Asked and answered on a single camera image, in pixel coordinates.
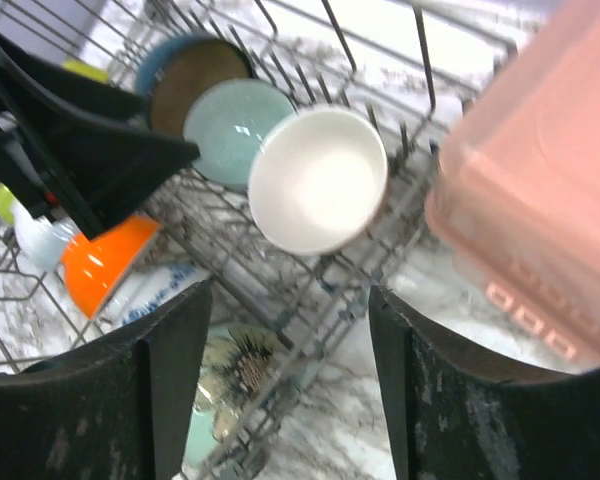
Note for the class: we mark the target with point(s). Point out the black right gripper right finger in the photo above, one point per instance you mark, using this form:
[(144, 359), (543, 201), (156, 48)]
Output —
[(457, 410)]

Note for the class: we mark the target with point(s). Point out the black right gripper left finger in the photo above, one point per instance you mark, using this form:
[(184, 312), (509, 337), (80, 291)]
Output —
[(117, 407)]

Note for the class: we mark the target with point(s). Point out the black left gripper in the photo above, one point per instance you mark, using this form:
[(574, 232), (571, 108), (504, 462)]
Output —
[(60, 158)]

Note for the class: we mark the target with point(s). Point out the yellow-green bowl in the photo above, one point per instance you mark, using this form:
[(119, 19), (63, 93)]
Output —
[(86, 70)]

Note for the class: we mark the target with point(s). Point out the dark brown bowl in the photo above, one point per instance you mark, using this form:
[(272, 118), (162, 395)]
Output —
[(177, 71)]

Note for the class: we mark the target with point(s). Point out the grey bowl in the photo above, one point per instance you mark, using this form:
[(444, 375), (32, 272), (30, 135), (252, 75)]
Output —
[(41, 241)]

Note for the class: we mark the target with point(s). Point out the blue floral bowl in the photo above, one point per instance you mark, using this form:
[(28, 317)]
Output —
[(145, 289)]

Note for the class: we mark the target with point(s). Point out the white round bowl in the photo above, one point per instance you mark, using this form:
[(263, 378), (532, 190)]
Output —
[(94, 268)]

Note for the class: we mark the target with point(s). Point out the celadon green bowl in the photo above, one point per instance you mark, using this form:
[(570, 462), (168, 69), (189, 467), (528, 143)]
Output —
[(238, 361)]

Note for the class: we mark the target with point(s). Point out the beige patterned bowl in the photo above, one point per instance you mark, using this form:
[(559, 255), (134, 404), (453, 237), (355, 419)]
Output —
[(320, 179)]

